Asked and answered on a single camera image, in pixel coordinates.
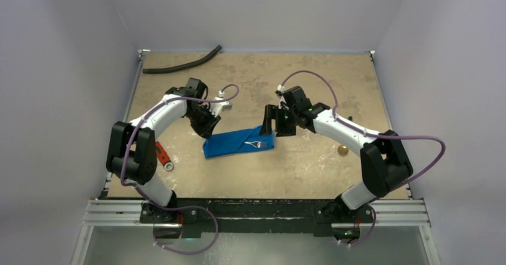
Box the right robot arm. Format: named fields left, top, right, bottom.
left=260, top=85, right=413, bottom=221

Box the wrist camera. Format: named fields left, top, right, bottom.
left=209, top=91, right=232, bottom=117
left=275, top=84, right=285, bottom=98

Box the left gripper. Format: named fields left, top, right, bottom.
left=186, top=105, right=220, bottom=140

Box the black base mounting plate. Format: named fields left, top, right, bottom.
left=140, top=198, right=373, bottom=238

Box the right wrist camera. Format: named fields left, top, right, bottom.
left=275, top=84, right=285, bottom=98

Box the silver fork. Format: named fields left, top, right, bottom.
left=244, top=141, right=269, bottom=149

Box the red handled wrench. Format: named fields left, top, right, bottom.
left=155, top=141, right=174, bottom=171

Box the blue cloth napkin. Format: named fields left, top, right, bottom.
left=202, top=126, right=275, bottom=159

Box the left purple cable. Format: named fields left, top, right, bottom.
left=119, top=84, right=240, bottom=255

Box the black foam hose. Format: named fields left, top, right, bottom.
left=142, top=45, right=223, bottom=75

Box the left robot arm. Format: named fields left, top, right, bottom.
left=106, top=78, right=231, bottom=223

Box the aluminium frame rail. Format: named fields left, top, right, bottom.
left=83, top=198, right=430, bottom=228

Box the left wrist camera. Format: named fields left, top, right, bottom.
left=209, top=91, right=232, bottom=117

